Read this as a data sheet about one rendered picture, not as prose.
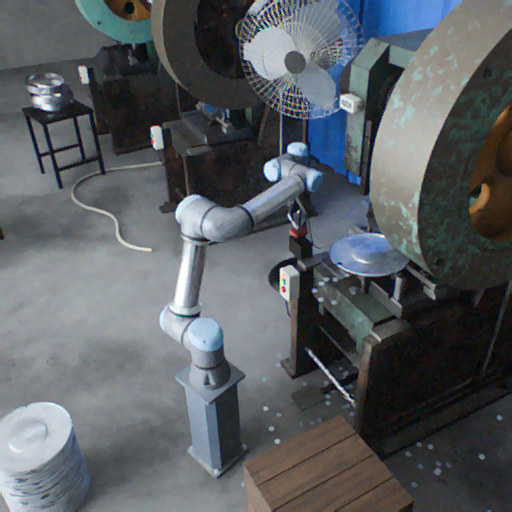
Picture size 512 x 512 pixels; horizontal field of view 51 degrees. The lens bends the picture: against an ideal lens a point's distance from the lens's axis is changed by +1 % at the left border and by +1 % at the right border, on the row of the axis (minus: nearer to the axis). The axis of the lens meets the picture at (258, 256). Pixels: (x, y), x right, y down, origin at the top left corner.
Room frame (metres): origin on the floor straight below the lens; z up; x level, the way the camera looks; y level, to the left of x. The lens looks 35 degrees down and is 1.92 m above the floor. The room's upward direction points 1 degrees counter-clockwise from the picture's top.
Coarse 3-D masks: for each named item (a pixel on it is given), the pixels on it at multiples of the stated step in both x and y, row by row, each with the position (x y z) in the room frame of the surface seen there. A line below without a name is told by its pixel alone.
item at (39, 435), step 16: (16, 416) 1.30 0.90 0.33; (32, 416) 1.30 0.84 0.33; (48, 416) 1.29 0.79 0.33; (64, 416) 1.29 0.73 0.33; (0, 432) 1.23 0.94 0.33; (16, 432) 1.22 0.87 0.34; (32, 432) 1.22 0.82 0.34; (48, 432) 1.22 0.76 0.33; (64, 432) 1.22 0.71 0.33; (0, 448) 1.16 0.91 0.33; (16, 448) 1.16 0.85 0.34; (32, 448) 1.16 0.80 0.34; (48, 448) 1.16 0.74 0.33; (0, 464) 1.10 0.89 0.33; (16, 464) 1.10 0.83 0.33
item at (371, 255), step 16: (336, 240) 1.73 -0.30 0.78; (352, 240) 1.73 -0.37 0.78; (368, 240) 1.73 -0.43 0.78; (384, 240) 1.72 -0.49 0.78; (336, 256) 1.62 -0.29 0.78; (352, 256) 1.62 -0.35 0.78; (368, 256) 1.61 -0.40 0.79; (384, 256) 1.60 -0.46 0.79; (400, 256) 1.61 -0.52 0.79; (352, 272) 1.51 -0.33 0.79; (368, 272) 1.51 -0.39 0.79; (384, 272) 1.51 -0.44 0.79
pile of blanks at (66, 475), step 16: (64, 448) 1.17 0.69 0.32; (80, 448) 1.27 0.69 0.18; (48, 464) 1.10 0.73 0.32; (64, 464) 1.14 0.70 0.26; (80, 464) 1.22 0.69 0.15; (0, 480) 1.08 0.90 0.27; (16, 480) 1.07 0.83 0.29; (32, 480) 1.08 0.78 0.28; (48, 480) 1.09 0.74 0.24; (64, 480) 1.14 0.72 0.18; (80, 480) 1.18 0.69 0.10; (16, 496) 1.07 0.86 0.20; (32, 496) 1.07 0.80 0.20; (48, 496) 1.08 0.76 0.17; (64, 496) 1.11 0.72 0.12; (80, 496) 1.16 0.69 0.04
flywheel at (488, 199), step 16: (496, 128) 1.28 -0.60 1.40; (496, 144) 1.29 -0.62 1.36; (480, 160) 1.27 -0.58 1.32; (496, 160) 1.30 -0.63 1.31; (480, 176) 1.28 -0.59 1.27; (496, 176) 1.31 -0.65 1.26; (496, 192) 1.31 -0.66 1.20; (480, 208) 1.30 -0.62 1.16; (496, 208) 1.32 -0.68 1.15; (480, 224) 1.30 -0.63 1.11; (496, 224) 1.33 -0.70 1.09; (496, 240) 1.32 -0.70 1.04
